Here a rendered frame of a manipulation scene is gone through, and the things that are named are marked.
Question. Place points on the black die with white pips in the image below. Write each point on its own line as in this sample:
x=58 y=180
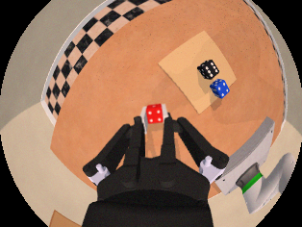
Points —
x=208 y=69

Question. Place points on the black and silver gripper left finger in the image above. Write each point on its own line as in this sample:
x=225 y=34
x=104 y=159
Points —
x=108 y=159

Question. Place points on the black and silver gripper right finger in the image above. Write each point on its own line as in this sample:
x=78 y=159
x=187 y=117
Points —
x=211 y=161

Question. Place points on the blue die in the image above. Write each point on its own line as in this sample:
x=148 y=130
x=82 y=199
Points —
x=219 y=88

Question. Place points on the tan square mat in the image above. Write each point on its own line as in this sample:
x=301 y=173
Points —
x=181 y=66

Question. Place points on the red die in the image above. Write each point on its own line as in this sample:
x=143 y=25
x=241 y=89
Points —
x=154 y=113

